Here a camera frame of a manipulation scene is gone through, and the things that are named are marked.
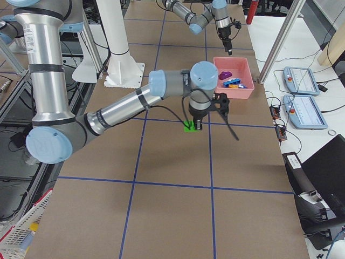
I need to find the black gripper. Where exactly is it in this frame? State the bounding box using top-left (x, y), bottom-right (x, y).
top-left (217, 26), bottom-right (232, 56)
top-left (189, 106), bottom-right (209, 131)

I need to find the green toy block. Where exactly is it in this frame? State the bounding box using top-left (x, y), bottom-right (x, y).
top-left (183, 120), bottom-right (202, 133)

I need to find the purple toy block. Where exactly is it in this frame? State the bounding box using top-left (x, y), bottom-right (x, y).
top-left (218, 71), bottom-right (232, 80)

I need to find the long blue toy block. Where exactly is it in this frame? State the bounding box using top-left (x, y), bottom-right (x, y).
top-left (223, 78), bottom-right (240, 88)

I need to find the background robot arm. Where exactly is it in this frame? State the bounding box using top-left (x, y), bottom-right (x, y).
top-left (1, 15), bottom-right (27, 54)

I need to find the pink plastic box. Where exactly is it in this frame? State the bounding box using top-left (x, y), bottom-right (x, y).
top-left (213, 57), bottom-right (254, 99)

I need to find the red bottle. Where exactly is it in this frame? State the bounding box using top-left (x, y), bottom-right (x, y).
top-left (246, 0), bottom-right (259, 25)

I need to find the upper blue teach pendant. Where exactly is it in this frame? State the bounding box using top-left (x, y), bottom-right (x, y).
top-left (283, 66), bottom-right (320, 96)

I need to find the blue teach pendant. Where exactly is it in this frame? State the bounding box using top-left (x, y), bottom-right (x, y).
top-left (283, 94), bottom-right (328, 130)
top-left (283, 66), bottom-right (320, 96)

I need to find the orange black usb hub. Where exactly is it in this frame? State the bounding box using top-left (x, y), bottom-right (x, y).
top-left (270, 105), bottom-right (287, 142)

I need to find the lower blue teach pendant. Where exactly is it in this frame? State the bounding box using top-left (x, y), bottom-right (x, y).
top-left (283, 94), bottom-right (328, 130)

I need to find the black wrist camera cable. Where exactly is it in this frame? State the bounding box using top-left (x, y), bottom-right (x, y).
top-left (149, 88), bottom-right (240, 141)

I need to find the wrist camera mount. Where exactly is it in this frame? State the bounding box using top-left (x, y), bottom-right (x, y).
top-left (230, 18), bottom-right (242, 31)
top-left (211, 93), bottom-right (230, 118)

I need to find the aluminium frame post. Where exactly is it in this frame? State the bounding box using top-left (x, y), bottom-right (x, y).
top-left (258, 0), bottom-right (306, 84)

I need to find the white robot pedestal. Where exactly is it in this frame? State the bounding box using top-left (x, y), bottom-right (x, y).
top-left (72, 0), bottom-right (146, 89)

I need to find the white wire basket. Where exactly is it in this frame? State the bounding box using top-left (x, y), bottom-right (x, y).
top-left (1, 188), bottom-right (53, 258)

